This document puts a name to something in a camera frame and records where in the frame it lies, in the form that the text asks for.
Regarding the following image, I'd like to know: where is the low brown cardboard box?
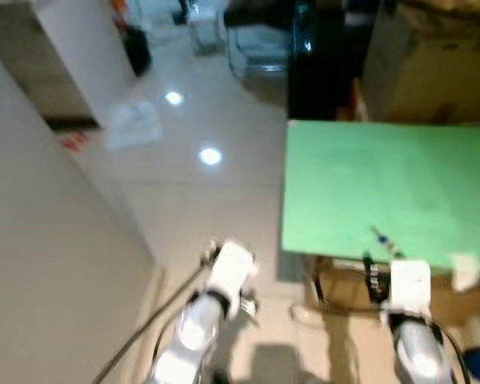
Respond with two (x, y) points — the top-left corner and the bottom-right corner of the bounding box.
(308, 254), (480, 325)

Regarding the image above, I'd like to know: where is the white paper tag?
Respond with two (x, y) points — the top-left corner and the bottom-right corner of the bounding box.
(450, 253), (480, 290)

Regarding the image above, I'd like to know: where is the green table cover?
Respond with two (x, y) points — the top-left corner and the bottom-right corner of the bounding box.
(280, 120), (480, 274)

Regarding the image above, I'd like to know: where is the white crumpled cloth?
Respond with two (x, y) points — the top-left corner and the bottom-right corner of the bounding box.
(104, 100), (162, 153)

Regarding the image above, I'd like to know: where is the black glass-top cabinet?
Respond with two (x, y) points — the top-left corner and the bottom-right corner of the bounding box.
(286, 0), (369, 121)

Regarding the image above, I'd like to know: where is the large fragile cardboard box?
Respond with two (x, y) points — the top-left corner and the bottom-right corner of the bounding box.
(360, 4), (480, 125)

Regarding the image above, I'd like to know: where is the black bag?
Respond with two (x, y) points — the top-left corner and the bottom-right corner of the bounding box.
(122, 28), (153, 77)

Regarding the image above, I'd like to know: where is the small white container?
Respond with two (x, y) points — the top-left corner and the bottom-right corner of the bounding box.
(188, 12), (221, 55)

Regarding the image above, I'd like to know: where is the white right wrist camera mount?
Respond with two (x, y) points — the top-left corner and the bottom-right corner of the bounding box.
(390, 260), (433, 314)

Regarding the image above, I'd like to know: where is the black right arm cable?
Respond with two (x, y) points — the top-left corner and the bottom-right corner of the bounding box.
(428, 320), (473, 384)

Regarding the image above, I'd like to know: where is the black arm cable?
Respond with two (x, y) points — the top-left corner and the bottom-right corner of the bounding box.
(92, 260), (213, 384)
(428, 320), (473, 384)

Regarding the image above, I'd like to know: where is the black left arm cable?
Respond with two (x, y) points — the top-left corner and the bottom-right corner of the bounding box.
(92, 260), (213, 384)

